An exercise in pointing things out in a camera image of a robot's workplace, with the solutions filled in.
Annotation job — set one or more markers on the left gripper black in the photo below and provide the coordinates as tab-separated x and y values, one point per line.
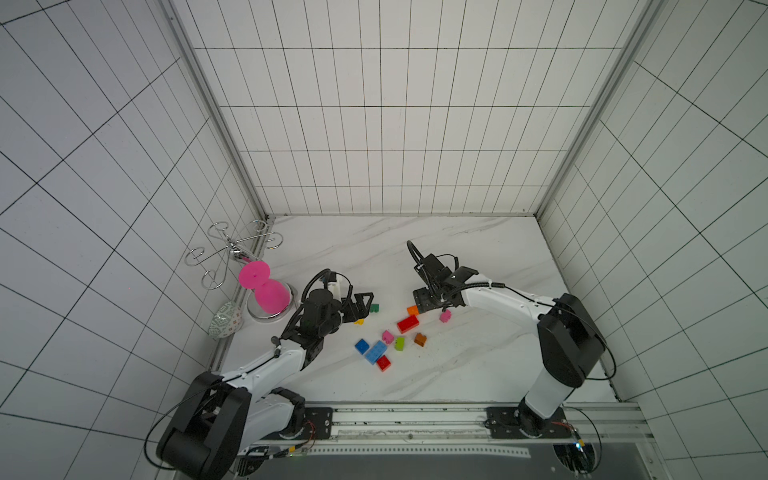
362	310

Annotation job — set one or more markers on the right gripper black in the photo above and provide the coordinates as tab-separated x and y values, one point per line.
432	271

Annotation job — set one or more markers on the long red lego brick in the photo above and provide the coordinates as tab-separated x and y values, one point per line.
408	324

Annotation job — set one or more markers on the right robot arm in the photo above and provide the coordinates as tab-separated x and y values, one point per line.
570	342

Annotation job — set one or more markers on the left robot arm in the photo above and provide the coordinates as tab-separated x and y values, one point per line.
221	416

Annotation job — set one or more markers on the brown lego brick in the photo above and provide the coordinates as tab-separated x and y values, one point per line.
420	339

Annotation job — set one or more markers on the dark blue lego brick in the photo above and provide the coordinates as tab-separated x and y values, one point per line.
362	346

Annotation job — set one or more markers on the small pink lego brick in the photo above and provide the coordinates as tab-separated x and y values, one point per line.
388	337

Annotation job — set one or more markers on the light blue lego brick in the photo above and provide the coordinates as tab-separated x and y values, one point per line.
376	352

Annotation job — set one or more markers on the small red lego brick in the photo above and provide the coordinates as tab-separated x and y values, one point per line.
383	363

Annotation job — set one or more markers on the patterned white mug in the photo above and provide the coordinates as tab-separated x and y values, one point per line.
226	321

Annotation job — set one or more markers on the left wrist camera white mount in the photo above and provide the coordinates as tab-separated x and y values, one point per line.
339	286

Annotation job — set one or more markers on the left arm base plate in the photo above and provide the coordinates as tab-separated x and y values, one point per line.
313	422

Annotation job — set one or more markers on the silver wire cup rack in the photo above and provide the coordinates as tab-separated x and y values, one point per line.
237	246

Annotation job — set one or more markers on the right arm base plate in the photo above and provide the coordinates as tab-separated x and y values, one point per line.
509	422

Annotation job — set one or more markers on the aluminium mounting rail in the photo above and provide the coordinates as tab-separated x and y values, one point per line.
418	424

